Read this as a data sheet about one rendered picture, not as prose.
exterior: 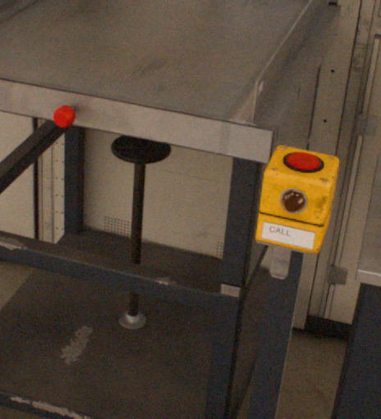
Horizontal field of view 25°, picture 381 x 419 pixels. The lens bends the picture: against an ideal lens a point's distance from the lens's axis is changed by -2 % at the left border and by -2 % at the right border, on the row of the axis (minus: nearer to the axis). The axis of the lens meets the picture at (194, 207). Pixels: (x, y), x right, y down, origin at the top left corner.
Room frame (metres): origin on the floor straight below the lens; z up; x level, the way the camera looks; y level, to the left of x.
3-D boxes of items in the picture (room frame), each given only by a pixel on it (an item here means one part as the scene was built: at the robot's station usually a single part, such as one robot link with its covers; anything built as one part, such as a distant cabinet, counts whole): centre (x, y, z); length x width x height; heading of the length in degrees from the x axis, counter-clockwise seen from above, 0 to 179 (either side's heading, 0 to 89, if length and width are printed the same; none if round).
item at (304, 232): (0.93, -0.12, 0.85); 0.08 x 0.08 x 0.10; 76
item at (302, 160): (0.93, -0.12, 0.90); 0.04 x 0.04 x 0.02
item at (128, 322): (1.53, 0.11, 0.18); 0.06 x 0.06 x 0.02
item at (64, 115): (1.18, 0.20, 0.82); 0.04 x 0.03 x 0.03; 166
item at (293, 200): (0.88, -0.11, 0.87); 0.03 x 0.01 x 0.03; 76
